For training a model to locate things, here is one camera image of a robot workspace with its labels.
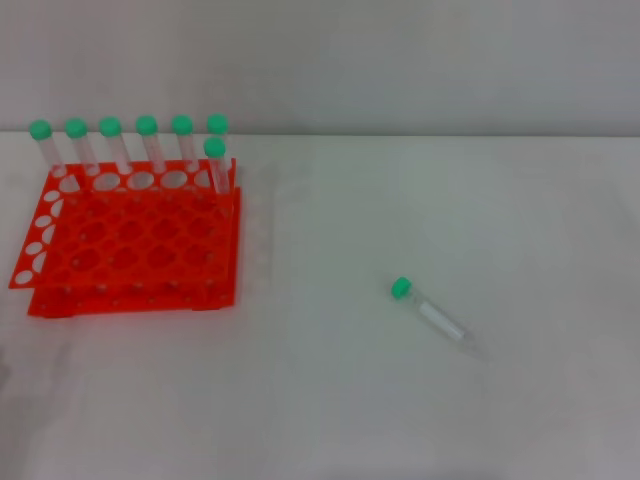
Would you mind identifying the green-capped clear test tube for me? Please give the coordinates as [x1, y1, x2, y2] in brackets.
[64, 117, 101, 177]
[203, 136, 233, 196]
[390, 276, 489, 363]
[97, 116, 133, 176]
[206, 113, 234, 171]
[134, 115, 169, 174]
[170, 114, 202, 173]
[28, 118, 68, 178]

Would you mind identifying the orange-red plastic tube rack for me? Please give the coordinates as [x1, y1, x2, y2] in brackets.
[7, 158, 244, 320]

